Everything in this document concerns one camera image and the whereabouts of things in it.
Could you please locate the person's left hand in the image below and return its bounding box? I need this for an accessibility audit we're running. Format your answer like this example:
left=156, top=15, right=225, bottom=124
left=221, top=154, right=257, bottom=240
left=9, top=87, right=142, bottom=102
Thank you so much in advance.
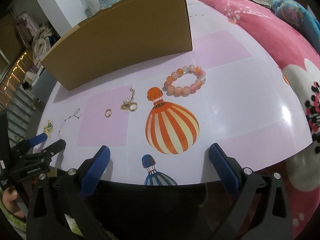
left=2, top=186, right=25, bottom=219

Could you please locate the grey storage box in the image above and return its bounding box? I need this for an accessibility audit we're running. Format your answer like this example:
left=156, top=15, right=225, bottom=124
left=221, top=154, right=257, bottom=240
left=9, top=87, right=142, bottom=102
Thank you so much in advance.
left=31, top=69, right=57, bottom=104

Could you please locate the pink floral blanket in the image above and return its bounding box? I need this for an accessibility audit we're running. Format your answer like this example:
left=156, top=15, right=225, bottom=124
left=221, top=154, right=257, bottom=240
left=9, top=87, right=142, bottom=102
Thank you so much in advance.
left=198, top=0, right=319, bottom=239

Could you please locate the pile of clothes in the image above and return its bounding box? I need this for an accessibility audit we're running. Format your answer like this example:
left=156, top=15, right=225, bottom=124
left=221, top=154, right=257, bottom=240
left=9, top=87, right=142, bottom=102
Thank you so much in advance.
left=17, top=12, right=60, bottom=68

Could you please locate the brown cardboard box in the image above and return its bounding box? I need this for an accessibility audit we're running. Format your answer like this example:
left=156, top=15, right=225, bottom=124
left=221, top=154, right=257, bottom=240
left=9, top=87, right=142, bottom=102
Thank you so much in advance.
left=41, top=0, right=193, bottom=90

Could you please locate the blue floral quilt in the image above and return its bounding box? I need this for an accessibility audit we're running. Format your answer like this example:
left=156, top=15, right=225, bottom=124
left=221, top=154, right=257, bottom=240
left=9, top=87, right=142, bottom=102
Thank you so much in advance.
left=271, top=0, right=319, bottom=53

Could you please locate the gold chain with ring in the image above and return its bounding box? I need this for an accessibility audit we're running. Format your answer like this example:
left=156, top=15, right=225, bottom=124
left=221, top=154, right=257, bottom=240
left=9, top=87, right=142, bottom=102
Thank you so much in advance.
left=120, top=87, right=139, bottom=112

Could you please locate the orange pink bead bracelet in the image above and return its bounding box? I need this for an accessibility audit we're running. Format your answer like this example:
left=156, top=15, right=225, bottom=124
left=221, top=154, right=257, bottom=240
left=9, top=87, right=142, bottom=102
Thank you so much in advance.
left=163, top=64, right=207, bottom=98

